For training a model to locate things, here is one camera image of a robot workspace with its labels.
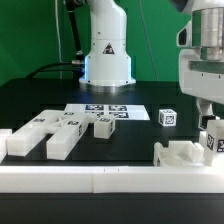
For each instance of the white chair back part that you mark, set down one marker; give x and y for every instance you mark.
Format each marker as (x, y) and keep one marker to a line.
(65, 130)

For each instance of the white fence rail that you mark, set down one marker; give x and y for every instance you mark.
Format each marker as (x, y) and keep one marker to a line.
(70, 179)
(4, 134)

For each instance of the white chair seat plate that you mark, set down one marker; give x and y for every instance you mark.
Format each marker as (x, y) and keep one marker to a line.
(178, 154)

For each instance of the white tagged cube middle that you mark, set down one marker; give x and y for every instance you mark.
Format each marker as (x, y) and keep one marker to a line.
(167, 117)

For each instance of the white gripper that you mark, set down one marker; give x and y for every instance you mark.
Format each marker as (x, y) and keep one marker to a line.
(202, 79)

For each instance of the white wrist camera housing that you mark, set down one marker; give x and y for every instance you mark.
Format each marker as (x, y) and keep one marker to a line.
(184, 36)

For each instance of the white front fence rail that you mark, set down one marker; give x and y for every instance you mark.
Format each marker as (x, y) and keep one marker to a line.
(70, 179)

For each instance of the white left fence rail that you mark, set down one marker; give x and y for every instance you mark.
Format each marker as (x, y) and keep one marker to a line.
(4, 134)

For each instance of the paper sheet with tags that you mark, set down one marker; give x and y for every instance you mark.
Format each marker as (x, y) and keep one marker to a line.
(121, 112)

